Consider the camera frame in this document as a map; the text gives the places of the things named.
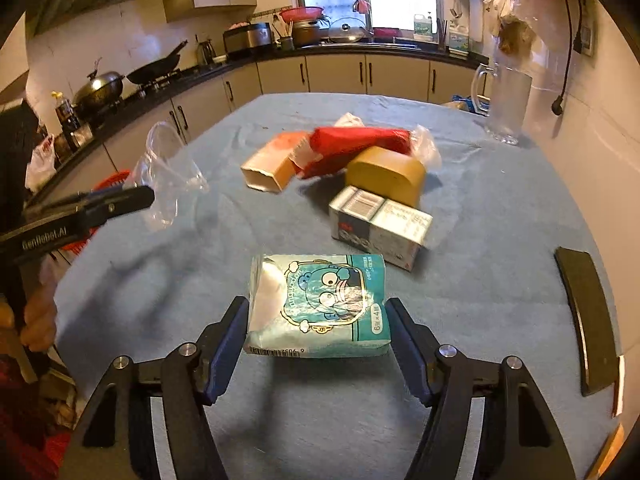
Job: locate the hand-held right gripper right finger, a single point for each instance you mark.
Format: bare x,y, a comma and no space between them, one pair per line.
407,347

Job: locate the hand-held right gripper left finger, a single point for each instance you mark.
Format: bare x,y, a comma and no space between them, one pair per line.
227,347

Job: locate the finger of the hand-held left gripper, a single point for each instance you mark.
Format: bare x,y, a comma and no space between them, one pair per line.
65,201
125,204

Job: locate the red plastic basket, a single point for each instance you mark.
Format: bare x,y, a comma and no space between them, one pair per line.
112,179

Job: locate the clear plastic bag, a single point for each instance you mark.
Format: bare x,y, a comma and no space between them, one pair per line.
170,170
427,152

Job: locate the teal cartoon tissue pack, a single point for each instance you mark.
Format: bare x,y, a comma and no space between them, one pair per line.
325,305

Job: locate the person's left hand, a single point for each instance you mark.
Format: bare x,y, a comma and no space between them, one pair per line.
40,320

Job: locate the white red print plastic bag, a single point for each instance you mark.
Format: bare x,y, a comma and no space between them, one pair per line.
42,160

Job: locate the small steel container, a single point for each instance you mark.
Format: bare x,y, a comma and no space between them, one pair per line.
82,135

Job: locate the yellow cap oil bottle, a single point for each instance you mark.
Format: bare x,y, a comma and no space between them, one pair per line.
65,112

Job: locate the steel pot with lid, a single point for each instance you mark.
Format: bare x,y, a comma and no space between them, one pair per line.
100,90

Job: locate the grey white carton box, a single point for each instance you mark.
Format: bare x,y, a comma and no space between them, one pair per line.
380,230

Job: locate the gas stove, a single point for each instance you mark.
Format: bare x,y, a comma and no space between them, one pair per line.
170,80

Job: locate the black wok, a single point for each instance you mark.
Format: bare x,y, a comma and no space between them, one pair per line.
155,67

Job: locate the beige pink carton box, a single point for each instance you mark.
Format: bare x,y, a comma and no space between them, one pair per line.
270,165

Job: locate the blue tablecloth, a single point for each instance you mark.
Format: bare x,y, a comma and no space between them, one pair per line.
500,210

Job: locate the steel kettle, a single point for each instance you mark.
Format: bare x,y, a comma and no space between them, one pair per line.
205,52

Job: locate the brown rounded box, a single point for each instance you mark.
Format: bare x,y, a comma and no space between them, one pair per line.
385,175

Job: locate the black kitchen countertop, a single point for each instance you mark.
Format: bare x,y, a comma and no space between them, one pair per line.
230,63

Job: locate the black phone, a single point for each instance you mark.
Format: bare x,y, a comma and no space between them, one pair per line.
585,320

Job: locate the person's red clothing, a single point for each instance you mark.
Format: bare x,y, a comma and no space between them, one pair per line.
25,425

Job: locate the crumpled clear plastic bag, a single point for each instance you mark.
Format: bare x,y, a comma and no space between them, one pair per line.
427,152

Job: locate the silver black rice cooker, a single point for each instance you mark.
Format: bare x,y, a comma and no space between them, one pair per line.
247,40

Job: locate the red wrapped package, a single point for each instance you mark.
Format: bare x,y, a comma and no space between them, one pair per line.
360,142

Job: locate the chopstick holder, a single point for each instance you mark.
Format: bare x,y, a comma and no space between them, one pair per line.
286,40

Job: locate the white crumpled paper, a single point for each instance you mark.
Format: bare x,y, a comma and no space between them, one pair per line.
349,121

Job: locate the dark brown pot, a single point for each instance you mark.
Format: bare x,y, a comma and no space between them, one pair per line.
305,34

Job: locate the cream lower kitchen cabinets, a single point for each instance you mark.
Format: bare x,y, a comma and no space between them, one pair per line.
340,75

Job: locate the blue yellow bag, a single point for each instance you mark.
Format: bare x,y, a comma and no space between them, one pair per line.
465,102

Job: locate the red plastic basin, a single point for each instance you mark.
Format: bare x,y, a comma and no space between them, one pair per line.
300,12

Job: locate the clear glass pitcher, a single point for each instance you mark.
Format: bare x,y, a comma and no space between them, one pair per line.
507,100

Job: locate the glass pot lid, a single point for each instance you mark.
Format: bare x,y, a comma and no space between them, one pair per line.
347,30

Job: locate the pink scoop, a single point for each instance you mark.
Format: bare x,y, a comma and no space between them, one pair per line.
361,6

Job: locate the green label detergent bottle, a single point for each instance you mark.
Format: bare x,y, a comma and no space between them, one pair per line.
423,29

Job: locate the hanging plastic bags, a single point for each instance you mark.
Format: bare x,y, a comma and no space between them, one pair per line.
510,35

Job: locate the wall socket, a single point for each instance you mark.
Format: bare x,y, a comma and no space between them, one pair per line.
585,30

